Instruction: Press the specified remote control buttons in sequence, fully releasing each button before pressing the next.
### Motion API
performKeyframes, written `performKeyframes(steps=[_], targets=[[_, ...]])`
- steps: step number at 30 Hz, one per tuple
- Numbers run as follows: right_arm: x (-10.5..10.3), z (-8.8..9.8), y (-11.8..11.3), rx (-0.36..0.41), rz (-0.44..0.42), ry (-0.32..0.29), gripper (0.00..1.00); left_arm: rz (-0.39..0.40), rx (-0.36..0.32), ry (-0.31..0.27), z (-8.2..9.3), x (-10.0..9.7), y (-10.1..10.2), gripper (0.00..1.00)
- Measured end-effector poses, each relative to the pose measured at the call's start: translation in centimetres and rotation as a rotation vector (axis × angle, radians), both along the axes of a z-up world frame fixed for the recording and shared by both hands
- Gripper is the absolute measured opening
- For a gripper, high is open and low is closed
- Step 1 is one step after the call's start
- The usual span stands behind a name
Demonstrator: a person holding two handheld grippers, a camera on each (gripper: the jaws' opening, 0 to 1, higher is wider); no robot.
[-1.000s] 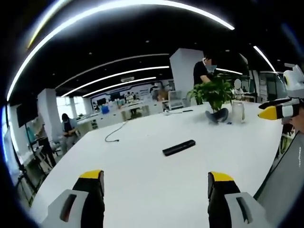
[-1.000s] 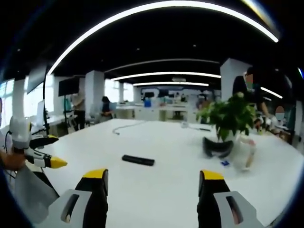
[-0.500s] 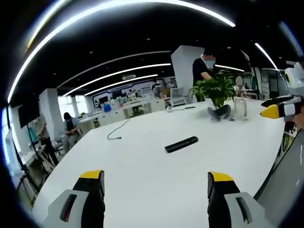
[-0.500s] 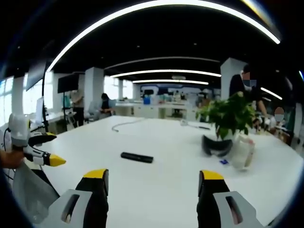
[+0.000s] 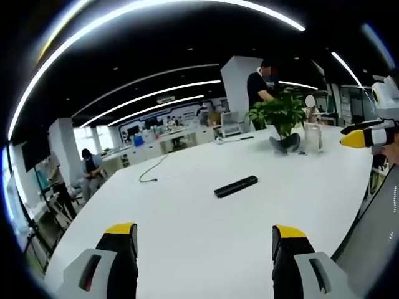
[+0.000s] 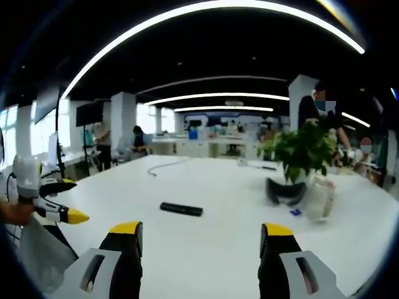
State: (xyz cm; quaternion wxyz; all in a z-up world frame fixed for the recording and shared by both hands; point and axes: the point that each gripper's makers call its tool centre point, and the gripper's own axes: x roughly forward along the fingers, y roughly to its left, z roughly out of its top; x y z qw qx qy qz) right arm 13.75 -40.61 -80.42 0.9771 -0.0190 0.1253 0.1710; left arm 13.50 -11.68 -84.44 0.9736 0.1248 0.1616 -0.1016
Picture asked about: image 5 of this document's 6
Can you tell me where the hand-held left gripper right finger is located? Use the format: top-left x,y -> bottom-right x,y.
271,224 -> 358,299

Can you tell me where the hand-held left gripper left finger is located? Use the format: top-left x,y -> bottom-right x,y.
60,222 -> 139,299

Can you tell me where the black remote control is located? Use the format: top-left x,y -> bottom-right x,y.
213,175 -> 259,198

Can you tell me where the clear glass jar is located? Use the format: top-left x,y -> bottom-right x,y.
304,121 -> 325,153

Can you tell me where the short ceiling light strip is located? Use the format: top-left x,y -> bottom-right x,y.
331,51 -> 363,88

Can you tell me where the green potted plant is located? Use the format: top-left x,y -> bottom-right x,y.
245,90 -> 308,155

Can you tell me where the white mesh office chair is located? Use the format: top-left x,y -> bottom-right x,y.
330,161 -> 399,281

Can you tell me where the white lab counter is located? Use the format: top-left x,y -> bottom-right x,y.
102,127 -> 219,163

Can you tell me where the black monitor on stand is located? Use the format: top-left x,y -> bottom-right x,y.
21,141 -> 51,172

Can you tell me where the long ceiling light strip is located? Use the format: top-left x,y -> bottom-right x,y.
7,0 -> 306,141

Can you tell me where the thin dark cable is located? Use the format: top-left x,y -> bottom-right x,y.
139,152 -> 166,183

